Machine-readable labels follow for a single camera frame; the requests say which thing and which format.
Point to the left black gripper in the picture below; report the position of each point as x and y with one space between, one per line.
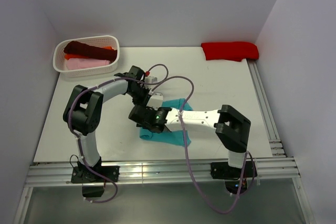
145 99

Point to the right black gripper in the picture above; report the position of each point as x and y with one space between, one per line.
144 126

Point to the teal t shirt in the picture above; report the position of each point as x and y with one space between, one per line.
174 138

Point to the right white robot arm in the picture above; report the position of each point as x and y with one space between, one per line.
230 126

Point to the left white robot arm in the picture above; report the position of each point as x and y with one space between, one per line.
84 108

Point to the white plastic basket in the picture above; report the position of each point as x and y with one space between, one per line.
59 62

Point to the pink rolled shirt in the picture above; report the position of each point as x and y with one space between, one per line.
81 63

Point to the dark red rolled shirt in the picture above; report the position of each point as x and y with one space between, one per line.
78 48

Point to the orange rolled shirt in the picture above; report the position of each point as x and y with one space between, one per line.
70 56

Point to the red folded t shirt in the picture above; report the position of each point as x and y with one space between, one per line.
233 51

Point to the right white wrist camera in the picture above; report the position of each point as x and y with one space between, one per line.
155 101

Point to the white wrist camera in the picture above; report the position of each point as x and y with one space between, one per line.
150 79
155 101

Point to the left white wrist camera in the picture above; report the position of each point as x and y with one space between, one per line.
150 79

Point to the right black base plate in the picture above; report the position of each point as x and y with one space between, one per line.
231 175

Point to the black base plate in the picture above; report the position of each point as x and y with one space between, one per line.
93 186
231 175

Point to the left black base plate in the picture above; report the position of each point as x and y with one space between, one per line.
93 186

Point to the aluminium right side rail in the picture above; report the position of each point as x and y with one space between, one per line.
269 122

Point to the aluminium rail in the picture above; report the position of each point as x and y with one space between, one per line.
58 174
269 122

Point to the aluminium front rail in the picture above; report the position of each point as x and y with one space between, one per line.
58 174

